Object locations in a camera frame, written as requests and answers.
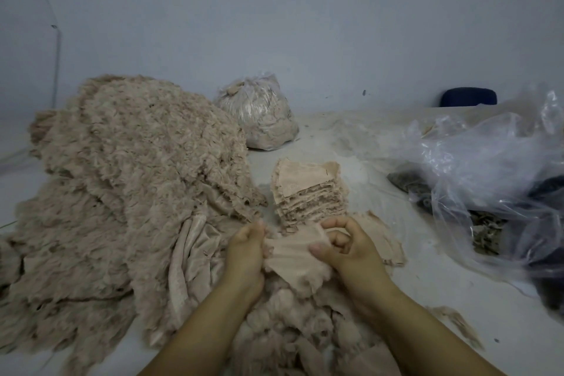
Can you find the beige scrap strips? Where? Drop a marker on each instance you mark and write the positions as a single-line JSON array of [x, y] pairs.
[[291, 332]]

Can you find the blue chair back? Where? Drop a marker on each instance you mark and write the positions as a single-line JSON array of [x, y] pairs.
[[468, 96]]

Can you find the beige fur pile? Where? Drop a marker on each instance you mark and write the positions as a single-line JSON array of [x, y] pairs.
[[432, 129]]

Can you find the beige fabric piece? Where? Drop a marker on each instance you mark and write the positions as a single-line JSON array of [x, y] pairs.
[[292, 264]]

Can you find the large pile beige fabric scraps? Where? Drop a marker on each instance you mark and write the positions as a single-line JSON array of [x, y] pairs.
[[114, 186]]

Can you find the person's left forearm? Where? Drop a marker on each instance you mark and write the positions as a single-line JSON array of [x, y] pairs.
[[198, 340]]

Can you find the large clear plastic bag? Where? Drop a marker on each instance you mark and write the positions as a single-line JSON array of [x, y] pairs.
[[489, 164]]

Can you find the clear bag of beige scraps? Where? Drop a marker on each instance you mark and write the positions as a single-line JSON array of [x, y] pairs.
[[260, 111]]

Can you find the stack of sorted beige pieces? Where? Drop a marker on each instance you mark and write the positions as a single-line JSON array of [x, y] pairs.
[[307, 191]]

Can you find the person's left hand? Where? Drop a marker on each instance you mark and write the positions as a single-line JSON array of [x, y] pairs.
[[245, 258]]

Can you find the person's right hand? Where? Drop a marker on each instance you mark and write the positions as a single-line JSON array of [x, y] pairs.
[[357, 261]]

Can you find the person's right forearm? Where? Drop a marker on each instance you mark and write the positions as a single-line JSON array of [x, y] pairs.
[[432, 340]]

